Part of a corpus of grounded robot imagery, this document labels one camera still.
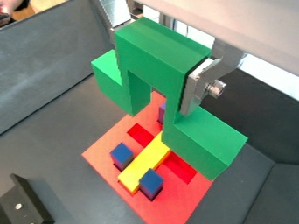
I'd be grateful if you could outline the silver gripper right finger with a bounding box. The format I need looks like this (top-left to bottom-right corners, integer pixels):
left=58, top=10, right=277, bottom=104
left=180, top=39, right=247, bottom=116

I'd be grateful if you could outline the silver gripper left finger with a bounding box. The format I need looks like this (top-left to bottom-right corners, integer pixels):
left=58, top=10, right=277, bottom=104
left=98, top=0, right=132, bottom=43

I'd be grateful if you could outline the green bridge-shaped block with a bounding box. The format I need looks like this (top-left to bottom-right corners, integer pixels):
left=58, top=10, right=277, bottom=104
left=91, top=17, right=247, bottom=180

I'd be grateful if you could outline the red base board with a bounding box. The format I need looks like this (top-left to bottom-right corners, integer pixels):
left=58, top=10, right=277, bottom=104
left=82, top=92, right=212, bottom=224

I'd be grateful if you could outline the purple block near right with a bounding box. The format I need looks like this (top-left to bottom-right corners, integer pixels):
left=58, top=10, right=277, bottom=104
left=158, top=102, right=166, bottom=124

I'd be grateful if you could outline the yellow long bar block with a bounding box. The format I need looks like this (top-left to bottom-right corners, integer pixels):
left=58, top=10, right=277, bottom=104
left=118, top=133, right=171, bottom=194

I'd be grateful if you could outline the blue block far right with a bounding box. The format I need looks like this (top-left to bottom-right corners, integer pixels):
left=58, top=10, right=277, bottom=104
left=110, top=143, right=134, bottom=171

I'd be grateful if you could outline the blue block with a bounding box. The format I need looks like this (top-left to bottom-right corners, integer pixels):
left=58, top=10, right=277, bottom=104
left=139, top=169, right=164, bottom=200
left=110, top=143, right=134, bottom=171

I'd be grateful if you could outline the blue block far left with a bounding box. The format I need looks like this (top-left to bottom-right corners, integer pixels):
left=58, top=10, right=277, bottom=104
left=139, top=169, right=164, bottom=200

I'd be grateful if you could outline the black block holder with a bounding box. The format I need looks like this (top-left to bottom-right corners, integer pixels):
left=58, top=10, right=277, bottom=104
left=0, top=173, right=55, bottom=224

